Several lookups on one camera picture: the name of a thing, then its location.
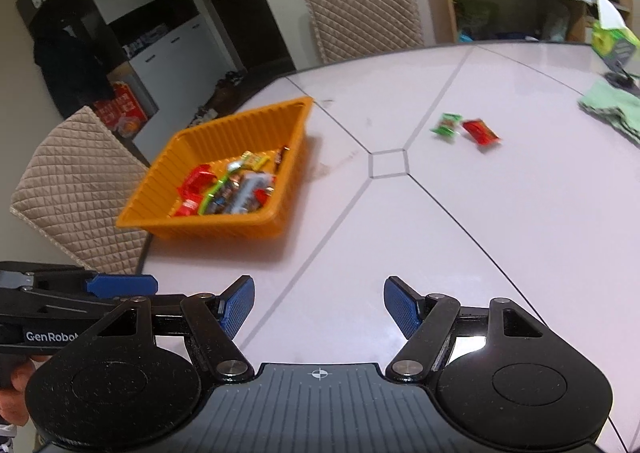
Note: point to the small red yellow-print packet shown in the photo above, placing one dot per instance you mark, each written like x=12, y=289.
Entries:
x=481, y=131

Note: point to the black jacket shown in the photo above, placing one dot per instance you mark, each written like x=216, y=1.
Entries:
x=70, y=63

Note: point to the green cloth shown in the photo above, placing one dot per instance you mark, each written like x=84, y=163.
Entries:
x=610, y=105

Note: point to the green tissue box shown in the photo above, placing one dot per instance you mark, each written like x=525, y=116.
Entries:
x=605, y=38

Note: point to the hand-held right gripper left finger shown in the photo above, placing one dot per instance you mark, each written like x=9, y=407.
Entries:
x=237, y=305

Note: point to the green candy packet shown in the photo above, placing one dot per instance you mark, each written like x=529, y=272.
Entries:
x=446, y=125

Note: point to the pile of mixed snacks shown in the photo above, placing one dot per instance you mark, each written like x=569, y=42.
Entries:
x=230, y=188

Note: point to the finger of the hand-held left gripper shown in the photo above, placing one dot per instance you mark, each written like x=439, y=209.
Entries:
x=120, y=284
x=75, y=305

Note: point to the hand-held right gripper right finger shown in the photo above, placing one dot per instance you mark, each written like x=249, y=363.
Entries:
x=402, y=305

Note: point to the white plastic bag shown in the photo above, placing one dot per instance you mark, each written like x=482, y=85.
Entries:
x=555, y=23

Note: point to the orange plastic tray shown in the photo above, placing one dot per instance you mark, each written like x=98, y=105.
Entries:
x=225, y=130

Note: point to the wooden shelf unit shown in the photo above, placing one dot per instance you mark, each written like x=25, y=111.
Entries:
x=435, y=3

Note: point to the red gift box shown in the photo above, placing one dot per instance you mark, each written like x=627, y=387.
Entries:
x=122, y=113

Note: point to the person's left hand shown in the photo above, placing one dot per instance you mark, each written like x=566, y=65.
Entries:
x=15, y=398

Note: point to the white cabinet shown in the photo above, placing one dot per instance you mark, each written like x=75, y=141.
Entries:
x=190, y=48

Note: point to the beige quilted chair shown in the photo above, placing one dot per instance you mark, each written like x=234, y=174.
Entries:
x=360, y=8
x=75, y=183

